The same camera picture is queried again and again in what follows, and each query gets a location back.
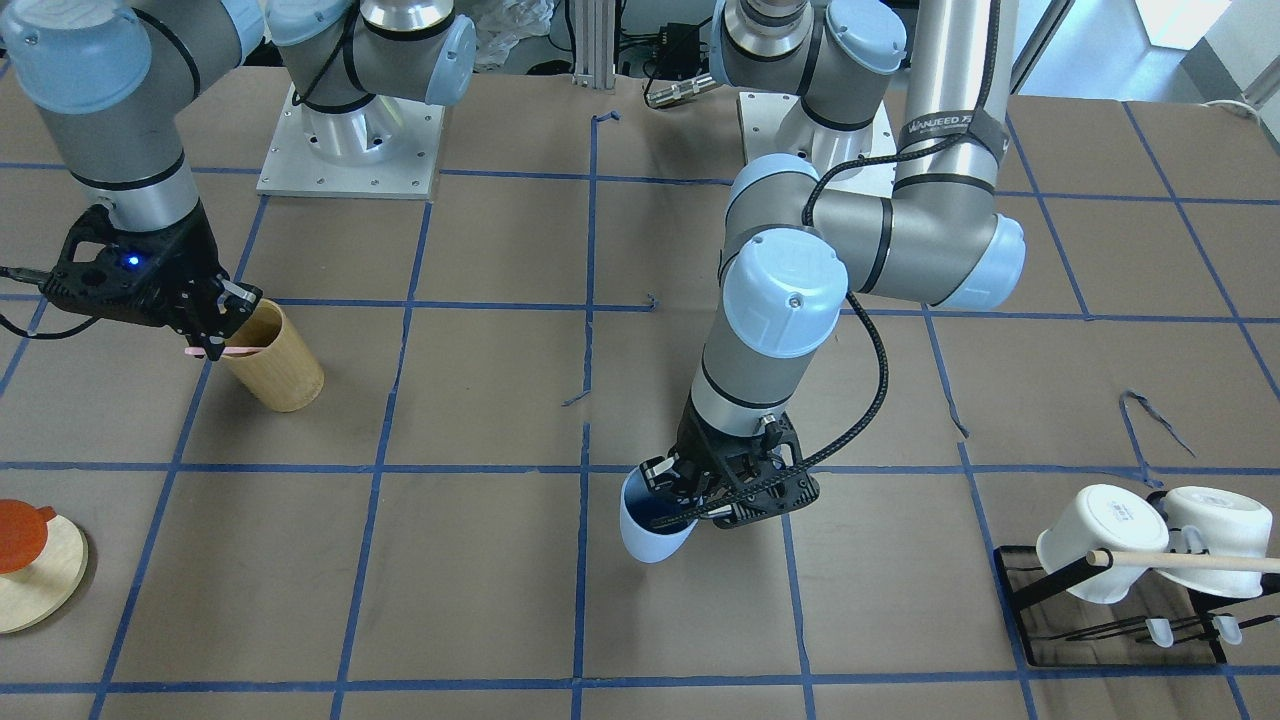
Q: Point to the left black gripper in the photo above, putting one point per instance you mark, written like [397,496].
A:
[693,441]

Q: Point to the bamboo cylinder holder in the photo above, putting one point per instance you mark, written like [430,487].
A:
[286,376]

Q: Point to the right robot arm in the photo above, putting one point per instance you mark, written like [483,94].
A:
[109,79]

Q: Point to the aluminium frame post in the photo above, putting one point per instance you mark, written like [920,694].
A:
[595,35]

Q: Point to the black wire mug rack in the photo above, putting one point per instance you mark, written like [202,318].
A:
[1080,616]

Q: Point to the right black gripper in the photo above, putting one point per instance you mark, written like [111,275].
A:
[190,262]

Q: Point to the white mug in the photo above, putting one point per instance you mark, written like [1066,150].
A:
[1101,517]
[1222,523]

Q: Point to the round wooden coaster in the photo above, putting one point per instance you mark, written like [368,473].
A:
[32,594]

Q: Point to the white mug inner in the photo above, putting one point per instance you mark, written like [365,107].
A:
[1101,517]

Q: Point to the light blue plastic cup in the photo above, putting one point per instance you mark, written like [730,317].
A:
[639,508]

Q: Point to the white mug outer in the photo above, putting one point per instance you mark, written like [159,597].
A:
[1222,523]

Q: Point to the pink chopstick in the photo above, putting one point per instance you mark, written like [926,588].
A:
[197,351]

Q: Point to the orange lid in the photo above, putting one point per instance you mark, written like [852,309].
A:
[24,533]

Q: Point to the wooden rack dowel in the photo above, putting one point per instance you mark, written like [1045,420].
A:
[1125,559]

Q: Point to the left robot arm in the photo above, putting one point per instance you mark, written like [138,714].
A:
[801,242]

